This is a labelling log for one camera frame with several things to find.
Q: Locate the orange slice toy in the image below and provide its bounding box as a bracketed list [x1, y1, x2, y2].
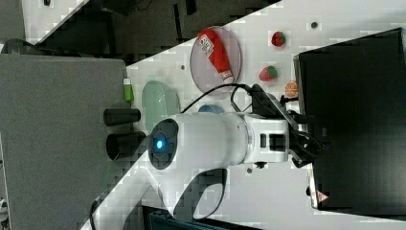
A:
[284, 80, 299, 99]

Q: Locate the red plush ketchup bottle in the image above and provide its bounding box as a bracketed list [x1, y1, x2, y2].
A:
[197, 29, 234, 83]

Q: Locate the green marker bottle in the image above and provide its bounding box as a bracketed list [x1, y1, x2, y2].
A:
[124, 79, 134, 102]

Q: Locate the black steel toaster oven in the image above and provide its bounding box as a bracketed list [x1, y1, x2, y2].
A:
[294, 28, 406, 220]

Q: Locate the black cylinder upper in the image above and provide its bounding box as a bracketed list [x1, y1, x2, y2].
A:
[103, 108, 141, 127]

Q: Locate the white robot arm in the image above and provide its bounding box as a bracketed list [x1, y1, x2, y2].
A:
[79, 84, 325, 230]

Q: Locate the black cylinder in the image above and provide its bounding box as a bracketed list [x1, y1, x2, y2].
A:
[103, 108, 141, 127]
[105, 131, 147, 161]

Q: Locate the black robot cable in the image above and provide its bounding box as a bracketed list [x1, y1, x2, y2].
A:
[180, 82, 257, 115]

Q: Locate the dark red toy strawberry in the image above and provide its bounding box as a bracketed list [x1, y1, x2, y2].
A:
[271, 32, 285, 47]

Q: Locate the black cylinder lower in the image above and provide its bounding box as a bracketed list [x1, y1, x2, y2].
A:
[105, 131, 147, 161]

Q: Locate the pale green colander basket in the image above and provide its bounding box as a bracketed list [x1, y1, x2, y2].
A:
[142, 80, 180, 132]

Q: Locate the grey round plate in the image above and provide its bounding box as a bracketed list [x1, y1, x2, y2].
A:
[190, 27, 241, 93]

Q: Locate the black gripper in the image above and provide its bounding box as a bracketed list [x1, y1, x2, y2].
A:
[251, 84, 325, 169]

